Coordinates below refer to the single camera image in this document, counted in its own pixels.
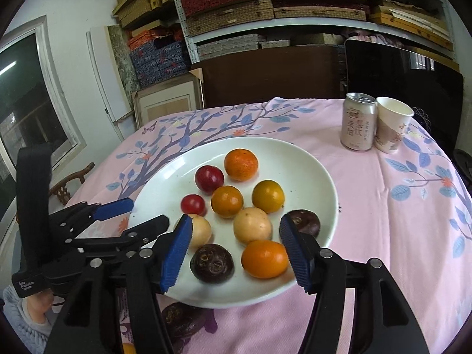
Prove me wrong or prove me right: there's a dark purple passion fruit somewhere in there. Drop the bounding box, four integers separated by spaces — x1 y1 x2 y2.
287 209 321 237
190 244 235 284
161 301 207 340

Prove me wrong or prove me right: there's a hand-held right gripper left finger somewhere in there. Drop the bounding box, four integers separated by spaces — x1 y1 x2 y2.
44 214 194 354

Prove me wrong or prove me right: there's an orange tangerine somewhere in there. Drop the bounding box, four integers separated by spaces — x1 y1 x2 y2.
211 185 244 218
224 148 259 182
252 179 285 214
241 240 289 279

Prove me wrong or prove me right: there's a white metal shelf unit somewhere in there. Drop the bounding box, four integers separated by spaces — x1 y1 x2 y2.
168 0 458 63

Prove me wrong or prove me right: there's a person's left forearm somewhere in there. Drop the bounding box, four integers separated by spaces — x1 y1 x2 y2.
2 284 52 343

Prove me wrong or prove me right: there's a black glossy panel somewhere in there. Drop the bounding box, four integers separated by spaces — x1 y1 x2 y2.
345 39 464 148

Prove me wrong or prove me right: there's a white leaning board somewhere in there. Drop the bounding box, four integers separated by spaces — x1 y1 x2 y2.
86 26 135 142

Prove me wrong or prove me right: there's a small red plum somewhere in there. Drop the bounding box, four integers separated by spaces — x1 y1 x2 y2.
181 194 206 216

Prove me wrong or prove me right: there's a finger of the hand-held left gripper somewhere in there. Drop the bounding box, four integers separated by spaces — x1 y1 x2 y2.
48 197 135 237
70 214 171 256

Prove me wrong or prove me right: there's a white oval plate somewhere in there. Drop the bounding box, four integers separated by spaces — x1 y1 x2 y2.
127 136 338 309

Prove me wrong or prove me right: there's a brown wooden panel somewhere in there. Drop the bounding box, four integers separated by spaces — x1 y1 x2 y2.
192 44 347 109

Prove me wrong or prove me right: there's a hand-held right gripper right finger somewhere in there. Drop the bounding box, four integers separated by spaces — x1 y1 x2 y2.
279 214 430 354

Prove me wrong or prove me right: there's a white paper cup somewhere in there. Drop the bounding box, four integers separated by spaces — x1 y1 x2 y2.
374 96 414 154

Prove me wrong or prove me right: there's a pink printed tablecloth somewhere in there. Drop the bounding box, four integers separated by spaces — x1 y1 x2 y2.
55 98 472 354

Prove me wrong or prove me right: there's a white framed window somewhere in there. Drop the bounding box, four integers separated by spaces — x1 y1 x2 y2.
0 15 87 207

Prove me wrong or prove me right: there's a stack of yellow woven boxes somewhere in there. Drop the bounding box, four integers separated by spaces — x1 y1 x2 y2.
112 0 174 30

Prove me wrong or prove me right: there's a pink drink can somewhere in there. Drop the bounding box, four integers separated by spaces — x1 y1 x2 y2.
339 92 378 152

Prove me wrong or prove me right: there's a person's left hand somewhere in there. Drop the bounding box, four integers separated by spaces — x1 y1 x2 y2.
20 289 56 327

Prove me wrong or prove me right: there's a carved wooden chair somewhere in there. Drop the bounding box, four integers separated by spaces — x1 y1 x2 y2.
48 162 96 207

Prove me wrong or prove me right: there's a stack of blue floral boxes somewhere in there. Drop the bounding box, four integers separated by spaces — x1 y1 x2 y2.
127 27 192 87

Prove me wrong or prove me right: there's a grey stone slab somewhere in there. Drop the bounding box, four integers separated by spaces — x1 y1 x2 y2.
107 25 139 93

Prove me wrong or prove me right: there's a shelf of woven flat boxes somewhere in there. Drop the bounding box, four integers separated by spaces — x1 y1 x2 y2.
173 0 454 60

